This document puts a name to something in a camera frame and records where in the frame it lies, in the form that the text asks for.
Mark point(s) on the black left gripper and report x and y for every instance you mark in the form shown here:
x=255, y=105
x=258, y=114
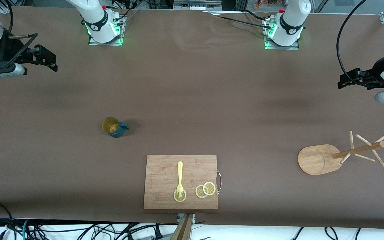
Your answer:
x=374, y=72

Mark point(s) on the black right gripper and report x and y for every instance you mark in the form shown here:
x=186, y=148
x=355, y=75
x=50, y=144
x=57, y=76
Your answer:
x=11, y=50

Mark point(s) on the teal mug yellow inside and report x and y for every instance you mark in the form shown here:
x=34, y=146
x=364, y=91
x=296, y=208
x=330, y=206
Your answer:
x=118, y=131

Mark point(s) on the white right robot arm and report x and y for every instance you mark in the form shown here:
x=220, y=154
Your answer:
x=93, y=13

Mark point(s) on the wooden mug rack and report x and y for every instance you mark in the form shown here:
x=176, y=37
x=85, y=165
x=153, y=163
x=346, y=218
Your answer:
x=315, y=160

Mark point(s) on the brown table cover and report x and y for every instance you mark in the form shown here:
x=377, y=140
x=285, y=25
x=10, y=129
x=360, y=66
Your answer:
x=192, y=100

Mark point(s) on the grey power strip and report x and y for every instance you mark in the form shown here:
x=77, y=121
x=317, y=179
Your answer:
x=197, y=5

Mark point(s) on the wooden cutting board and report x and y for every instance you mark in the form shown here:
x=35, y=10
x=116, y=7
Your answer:
x=162, y=180

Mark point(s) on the yellow plastic fork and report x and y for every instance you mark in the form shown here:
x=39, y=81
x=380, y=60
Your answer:
x=180, y=173

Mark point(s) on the lemon slice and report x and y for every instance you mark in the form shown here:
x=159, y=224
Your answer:
x=209, y=188
x=199, y=192
x=179, y=200

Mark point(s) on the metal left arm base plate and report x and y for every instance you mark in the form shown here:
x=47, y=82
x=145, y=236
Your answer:
x=288, y=48

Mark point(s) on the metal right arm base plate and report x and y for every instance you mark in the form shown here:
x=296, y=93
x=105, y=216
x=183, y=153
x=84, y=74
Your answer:
x=112, y=43

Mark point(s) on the metal clamp bracket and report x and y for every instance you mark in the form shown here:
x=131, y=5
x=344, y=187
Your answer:
x=179, y=218

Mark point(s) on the wooden camera post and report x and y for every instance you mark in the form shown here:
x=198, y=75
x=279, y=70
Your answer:
x=183, y=230

